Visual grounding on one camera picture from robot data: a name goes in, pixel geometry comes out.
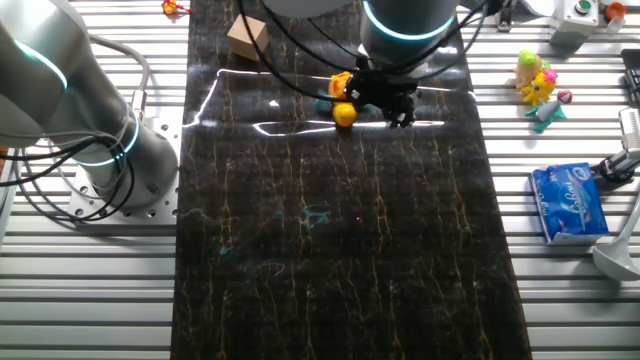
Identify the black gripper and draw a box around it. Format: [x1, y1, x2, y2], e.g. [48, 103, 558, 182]
[343, 66, 421, 130]

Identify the yellow orange turtle toy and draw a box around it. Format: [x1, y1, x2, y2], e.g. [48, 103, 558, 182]
[314, 70, 359, 129]

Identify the tan toy with green cap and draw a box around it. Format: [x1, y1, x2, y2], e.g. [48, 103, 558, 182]
[508, 49, 551, 91]

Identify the black marble pattern mat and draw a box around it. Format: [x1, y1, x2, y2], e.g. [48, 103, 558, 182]
[169, 0, 534, 360]

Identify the yellow octopus toy pink bow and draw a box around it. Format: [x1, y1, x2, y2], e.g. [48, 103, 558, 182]
[519, 68, 559, 108]

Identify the teal seal toy with ball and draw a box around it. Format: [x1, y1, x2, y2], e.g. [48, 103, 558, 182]
[523, 89, 574, 134]

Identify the wooden cube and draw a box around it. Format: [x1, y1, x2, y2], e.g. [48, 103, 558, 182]
[226, 14, 270, 62]

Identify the blue tissue pack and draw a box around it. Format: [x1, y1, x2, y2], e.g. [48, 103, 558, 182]
[529, 161, 611, 246]

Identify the grey button box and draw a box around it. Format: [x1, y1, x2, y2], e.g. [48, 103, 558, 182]
[548, 0, 601, 50]

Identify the orange capped small bottle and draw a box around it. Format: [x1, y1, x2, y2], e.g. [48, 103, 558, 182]
[603, 1, 628, 35]

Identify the small red yellow green figure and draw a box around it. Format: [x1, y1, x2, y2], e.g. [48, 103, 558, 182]
[160, 0, 193, 17]

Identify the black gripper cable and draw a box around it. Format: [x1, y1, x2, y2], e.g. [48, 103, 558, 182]
[235, 0, 494, 104]

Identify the metal bracket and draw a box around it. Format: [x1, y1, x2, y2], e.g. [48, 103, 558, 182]
[493, 0, 519, 33]

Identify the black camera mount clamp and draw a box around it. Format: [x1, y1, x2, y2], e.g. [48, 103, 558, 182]
[596, 148, 640, 184]

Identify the silver depth camera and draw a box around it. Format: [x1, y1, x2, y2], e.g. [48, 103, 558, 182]
[618, 106, 640, 162]

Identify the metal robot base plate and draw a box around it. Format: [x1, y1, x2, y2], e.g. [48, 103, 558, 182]
[66, 117, 184, 225]

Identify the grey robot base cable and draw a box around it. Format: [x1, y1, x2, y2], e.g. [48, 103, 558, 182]
[82, 32, 152, 124]

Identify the black base cable bundle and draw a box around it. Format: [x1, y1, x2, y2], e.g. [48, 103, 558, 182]
[0, 130, 140, 224]

